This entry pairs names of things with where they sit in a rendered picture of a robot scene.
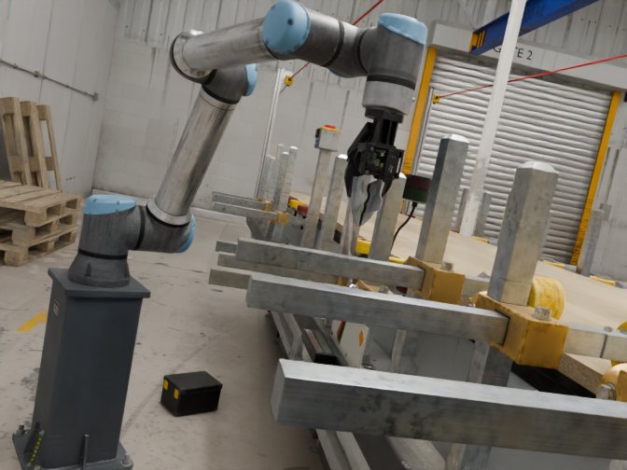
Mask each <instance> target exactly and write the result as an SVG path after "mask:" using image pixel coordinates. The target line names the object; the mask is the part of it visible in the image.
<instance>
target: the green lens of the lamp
mask: <svg viewBox="0 0 627 470"><path fill-rule="evenodd" d="M428 193H429V191H424V190H420V189H415V188H410V187H404V191H403V196H402V198H406V199H411V200H419V201H424V202H427V198H428Z"/></svg>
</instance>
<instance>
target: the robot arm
mask: <svg viewBox="0 0 627 470"><path fill-rule="evenodd" d="M377 22H378V25H377V26H374V27H368V28H358V27H355V26H353V25H351V24H348V23H346V22H343V21H339V20H336V19H334V18H332V17H329V16H328V15H325V14H323V13H320V12H318V11H315V10H313V9H310V8H308V7H305V6H304V5H302V4H300V3H298V2H295V1H289V0H281V1H278V2H277V3H275V4H274V5H273V7H271V8H270V10H269V11H268V13H267V15H266V17H263V18H259V19H255V20H252V21H246V22H243V23H239V24H235V25H232V26H229V27H225V28H221V29H218V30H214V31H211V32H208V33H203V32H200V31H196V30H190V31H186V32H184V33H181V34H180V35H178V36H177V37H176V38H175V39H174V40H173V42H172V44H171V46H170V52H169V55H170V60H171V64H172V66H173V68H174V69H175V71H176V72H177V73H178V74H179V75H181V76H182V77H184V78H186V79H188V80H190V81H193V82H196V83H199V84H201V89H200V92H199V94H198V97H197V99H196V102H195V104H194V105H193V108H192V110H191V113H190V115H189V118H188V122H187V124H186V127H185V129H184V130H183V133H182V135H181V138H180V140H179V143H178V145H177V148H176V150H175V152H174V155H173V158H172V160H171V163H170V165H169V168H168V170H167V172H166V174H165V176H164V179H163V181H162V184H161V186H160V190H159V193H158V194H156V195H153V196H151V197H150V198H149V199H148V201H147V204H146V206H145V205H137V204H136V199H134V198H130V197H125V196H118V195H92V196H90V197H88V198H87V201H86V205H85V209H84V211H83V213H84V214H83V220H82V226H81V232H80V238H79V245H78V251H77V256H76V257H75V259H74V261H73V263H72V264H71V266H70V268H69V270H68V272H67V278H68V279H69V280H70V281H72V282H74V283H79V284H83V285H87V286H93V287H102V288H120V287H125V286H127V285H129V284H130V280H131V274H130V271H129V266H128V262H127V258H128V252H129V250H132V251H144V252H156V253H167V254H180V253H183V252H185V251H187V249H188V248H189V246H190V245H191V243H192V241H193V238H194V234H195V228H194V226H195V219H194V216H193V214H192V211H191V209H190V206H191V203H192V202H193V200H194V198H195V196H196V193H197V191H198V189H199V187H200V185H201V182H202V179H203V178H204V176H205V173H206V171H207V169H208V167H209V165H210V162H211V160H212V158H213V156H214V154H215V152H216V149H217V147H218V145H219V142H220V140H221V138H222V136H223V134H224V132H225V129H226V128H227V126H228V124H229V122H230V118H231V116H232V114H233V112H234V109H235V107H236V105H237V104H238V103H239V102H240V100H241V97H242V96H244V97H246V96H249V95H251V94H252V92H253V91H254V89H255V86H256V83H257V77H258V69H257V63H261V62H273V61H289V60H303V61H306V62H310V63H313V64H316V65H319V66H322V67H325V68H327V69H328V70H329V71H330V72H331V73H332V74H334V75H336V76H340V77H344V78H354V77H360V76H366V77H367V81H366V85H365V88H364V93H363V98H362V103H361V105H362V106H363V107H364V108H367V109H366V112H365V117H366V118H371V119H373V123H371V122H367V123H366V124H365V126H364V127H363V129H362V130H361V132H360V133H359V134H358V135H357V137H356V138H355V140H354V141H353V143H352V144H351V146H350V147H349V149H348V150H347V158H346V161H347V162H348V164H347V167H346V169H345V173H344V183H345V187H346V193H347V197H348V201H349V205H350V209H351V213H352V216H353V219H354V220H355V223H356V224H357V225H358V226H363V225H364V224H365V223H366V222H368V221H369V219H370V218H371V217H372V216H373V214H374V213H375V212H376V211H378V210H380V209H381V206H382V203H383V200H382V197H383V196H384V195H385V193H386V192H387V191H388V189H389V188H390V186H391V185H392V182H393V180H395V179H398V178H399V174H400V170H401V165H402V160H403V157H404V152H405V150H401V149H397V147H396V146H394V143H395V139H396V135H397V126H398V124H402V123H403V119H404V116H407V115H409V114H410V111H411V104H412V103H414V102H415V98H413V95H414V91H415V87H416V82H417V78H418V74H419V69H420V64H421V60H422V56H423V51H424V47H425V44H426V42H425V38H426V33H427V29H426V26H425V25H424V24H423V23H422V22H421V21H418V20H416V19H414V18H411V17H408V16H404V15H400V14H394V13H384V14H382V15H381V16H380V17H379V19H378V20H377ZM399 159H400V163H399V167H398V172H397V166H398V162H399ZM364 174H365V175H370V174H371V175H373V177H374V179H377V180H376V181H374V182H371V183H369V184H368V188H367V192H368V197H367V199H366V201H365V202H364V209H363V211H362V213H361V210H360V208H361V206H362V200H363V195H362V194H363V192H364V191H365V189H366V183H365V182H364V181H363V176H362V175H364Z"/></svg>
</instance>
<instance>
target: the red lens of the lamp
mask: <svg viewBox="0 0 627 470"><path fill-rule="evenodd" d="M404 176H405V177H406V183H405V186H409V187H418V188H422V189H427V190H429V189H430V185H431V181H432V180H431V179H427V178H423V177H418V176H413V175H408V174H404Z"/></svg>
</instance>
